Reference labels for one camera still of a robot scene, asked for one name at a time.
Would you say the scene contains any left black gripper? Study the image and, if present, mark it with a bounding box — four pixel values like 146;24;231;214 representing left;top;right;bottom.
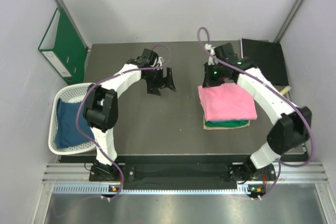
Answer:
143;67;175;95

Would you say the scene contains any pink towel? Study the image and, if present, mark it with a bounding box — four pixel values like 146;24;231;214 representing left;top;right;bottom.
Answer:
198;83;257;122

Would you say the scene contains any green towel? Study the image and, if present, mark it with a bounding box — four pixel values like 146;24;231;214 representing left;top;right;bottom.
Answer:
205;120;250;128

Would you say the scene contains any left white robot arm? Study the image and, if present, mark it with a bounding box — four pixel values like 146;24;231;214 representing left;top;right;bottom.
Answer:
82;49;176;182

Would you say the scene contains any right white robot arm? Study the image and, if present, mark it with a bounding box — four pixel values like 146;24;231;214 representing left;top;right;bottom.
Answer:
198;43;313;180

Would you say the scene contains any white perforated plastic basket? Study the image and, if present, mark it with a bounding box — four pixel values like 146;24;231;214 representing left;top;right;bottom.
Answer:
48;83;96;155

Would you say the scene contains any dark blue towel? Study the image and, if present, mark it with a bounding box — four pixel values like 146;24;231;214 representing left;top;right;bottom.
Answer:
55;99;89;149

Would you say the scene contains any green lever arch binder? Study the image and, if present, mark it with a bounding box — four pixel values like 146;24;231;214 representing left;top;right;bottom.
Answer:
38;9;88;85

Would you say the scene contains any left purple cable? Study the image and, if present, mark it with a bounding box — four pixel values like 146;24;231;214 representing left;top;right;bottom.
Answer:
75;44;173;199

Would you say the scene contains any purple cable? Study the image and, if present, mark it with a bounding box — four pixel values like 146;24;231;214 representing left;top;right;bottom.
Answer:
196;26;316;200
75;44;173;199

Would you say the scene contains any aluminium extrusion rail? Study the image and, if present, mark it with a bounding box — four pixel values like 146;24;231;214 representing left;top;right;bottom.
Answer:
43;162;329;184

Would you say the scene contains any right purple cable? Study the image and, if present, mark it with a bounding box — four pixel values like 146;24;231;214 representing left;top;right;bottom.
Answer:
196;26;316;200

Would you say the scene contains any grey slotted cable duct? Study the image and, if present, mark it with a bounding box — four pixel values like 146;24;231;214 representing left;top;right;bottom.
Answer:
52;183;266;195

